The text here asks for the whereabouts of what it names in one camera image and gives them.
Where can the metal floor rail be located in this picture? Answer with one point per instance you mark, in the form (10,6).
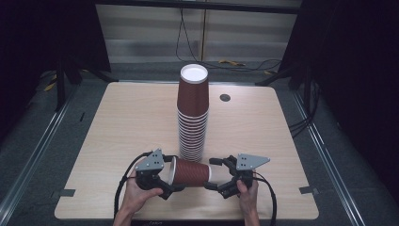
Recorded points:
(326,153)
(40,147)

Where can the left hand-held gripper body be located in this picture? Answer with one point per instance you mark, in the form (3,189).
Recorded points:
(152,164)

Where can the black metal stand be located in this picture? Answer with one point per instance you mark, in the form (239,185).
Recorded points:
(60,91)
(306,84)

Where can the dark round table grommet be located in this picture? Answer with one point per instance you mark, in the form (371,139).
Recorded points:
(225,97)

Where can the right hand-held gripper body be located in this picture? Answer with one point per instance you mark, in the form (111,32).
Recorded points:
(247,163)

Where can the person's left hand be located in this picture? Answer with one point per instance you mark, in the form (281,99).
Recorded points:
(138,194)

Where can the single brown ribbed paper cup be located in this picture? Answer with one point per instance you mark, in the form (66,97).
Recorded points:
(191,172)

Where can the grey tape strip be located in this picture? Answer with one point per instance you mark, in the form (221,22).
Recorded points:
(67,192)
(308,190)

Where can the stack of brown paper cups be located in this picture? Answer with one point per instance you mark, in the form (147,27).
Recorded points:
(193,132)

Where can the yellow floor tape piece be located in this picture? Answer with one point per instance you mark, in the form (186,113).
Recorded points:
(49,86)

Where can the long yellow floor tape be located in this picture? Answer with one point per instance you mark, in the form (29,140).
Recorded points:
(232,62)

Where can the small black floor tape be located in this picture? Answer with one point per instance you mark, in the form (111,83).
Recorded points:
(82,116)

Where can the person's right hand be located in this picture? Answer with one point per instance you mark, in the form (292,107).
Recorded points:
(247,197)

